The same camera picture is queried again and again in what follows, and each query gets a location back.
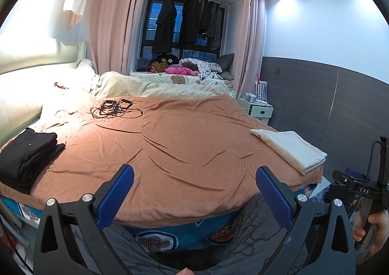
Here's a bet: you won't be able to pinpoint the black plush toy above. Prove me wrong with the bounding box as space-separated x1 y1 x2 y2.
146 54 179 73

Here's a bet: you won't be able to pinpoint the cream bear print bedding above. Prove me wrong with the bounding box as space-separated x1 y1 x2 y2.
131 71 233 90

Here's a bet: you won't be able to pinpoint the folded black clothes stack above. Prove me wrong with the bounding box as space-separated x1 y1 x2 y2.
1 127 65 194

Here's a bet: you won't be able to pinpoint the brown bed cover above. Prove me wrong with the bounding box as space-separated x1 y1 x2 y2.
0 93 325 228

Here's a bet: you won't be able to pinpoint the floral patterned blanket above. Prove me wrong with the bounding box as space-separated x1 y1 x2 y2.
179 58 222 79

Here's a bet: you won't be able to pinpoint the pink curtain right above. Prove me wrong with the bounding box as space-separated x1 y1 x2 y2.
233 0 267 98

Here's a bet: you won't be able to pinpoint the white bedside cabinet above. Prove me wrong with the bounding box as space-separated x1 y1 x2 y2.
238 98 274 124

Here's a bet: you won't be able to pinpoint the pink curtain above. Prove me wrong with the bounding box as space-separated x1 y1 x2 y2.
233 0 267 98
90 0 144 75

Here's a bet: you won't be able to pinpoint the white padded headboard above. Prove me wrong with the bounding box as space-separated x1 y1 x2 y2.
1 38 95 145

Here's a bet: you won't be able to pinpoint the black cable bundle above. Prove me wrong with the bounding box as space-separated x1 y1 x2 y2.
89 98 144 120

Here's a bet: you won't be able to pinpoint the blue patterned bed sheet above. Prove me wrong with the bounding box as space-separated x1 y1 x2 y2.
1 193 292 255

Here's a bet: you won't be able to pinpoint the grey patterned trousers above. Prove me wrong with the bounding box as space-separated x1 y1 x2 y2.
104 194 286 274

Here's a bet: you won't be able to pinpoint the hanging black coat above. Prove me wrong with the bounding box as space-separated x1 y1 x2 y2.
152 0 177 54

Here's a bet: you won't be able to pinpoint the hanging dark clothes row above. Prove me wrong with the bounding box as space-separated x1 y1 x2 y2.
179 0 225 50

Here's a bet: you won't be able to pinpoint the pink curtain left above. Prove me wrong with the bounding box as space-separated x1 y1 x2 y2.
90 0 144 75

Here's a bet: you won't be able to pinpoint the beige duvet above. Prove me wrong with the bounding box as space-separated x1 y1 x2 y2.
90 71 231 99

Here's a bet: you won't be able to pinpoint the pink garment on bench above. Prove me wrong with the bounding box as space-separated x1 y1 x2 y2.
165 66 197 76

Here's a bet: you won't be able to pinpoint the dark grey cushion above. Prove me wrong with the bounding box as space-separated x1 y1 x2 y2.
215 54 234 71

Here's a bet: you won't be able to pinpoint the light grey jacket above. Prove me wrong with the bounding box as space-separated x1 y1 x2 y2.
250 129 328 175

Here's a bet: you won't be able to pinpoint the person's right hand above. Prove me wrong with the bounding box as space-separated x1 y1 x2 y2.
353 209 388 266

